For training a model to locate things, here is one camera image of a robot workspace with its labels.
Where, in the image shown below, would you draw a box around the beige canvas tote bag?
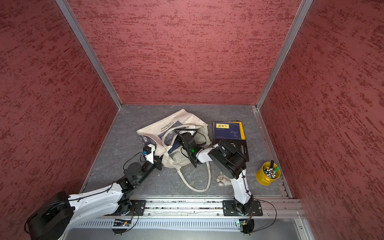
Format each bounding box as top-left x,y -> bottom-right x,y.
137,109 -> 212,193

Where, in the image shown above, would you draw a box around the black book yellow characters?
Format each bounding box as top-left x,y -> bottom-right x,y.
230,140 -> 250,162

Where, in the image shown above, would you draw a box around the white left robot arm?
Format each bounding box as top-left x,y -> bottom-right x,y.
24,157 -> 162,240

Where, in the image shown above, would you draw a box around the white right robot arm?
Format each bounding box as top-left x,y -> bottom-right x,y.
174,129 -> 254,216

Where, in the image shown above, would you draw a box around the blue Prince book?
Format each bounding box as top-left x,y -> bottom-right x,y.
168,141 -> 181,154

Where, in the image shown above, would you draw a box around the crumpled white cloth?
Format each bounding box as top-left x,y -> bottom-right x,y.
216,175 -> 232,187

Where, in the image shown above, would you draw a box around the left circuit board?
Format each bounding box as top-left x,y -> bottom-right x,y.
112,219 -> 132,229

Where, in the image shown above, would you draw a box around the circuit board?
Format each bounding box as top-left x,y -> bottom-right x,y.
236,219 -> 255,234
112,219 -> 132,229

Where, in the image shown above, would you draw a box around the yellow pen cup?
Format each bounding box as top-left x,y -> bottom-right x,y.
256,161 -> 281,186

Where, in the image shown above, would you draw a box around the right circuit board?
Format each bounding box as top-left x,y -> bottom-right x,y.
236,219 -> 255,234

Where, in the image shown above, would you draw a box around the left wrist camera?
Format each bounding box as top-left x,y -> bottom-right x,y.
143,144 -> 156,164

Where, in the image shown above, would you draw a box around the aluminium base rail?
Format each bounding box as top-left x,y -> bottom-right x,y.
63,197 -> 315,240

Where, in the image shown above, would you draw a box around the right aluminium corner post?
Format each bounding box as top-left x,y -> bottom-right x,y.
256,0 -> 313,111

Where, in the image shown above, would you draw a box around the aluminium corner post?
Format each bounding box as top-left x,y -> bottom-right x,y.
56,0 -> 123,110
256,0 -> 313,111

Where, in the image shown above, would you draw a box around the left aluminium corner post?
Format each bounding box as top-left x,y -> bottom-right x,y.
56,0 -> 123,110

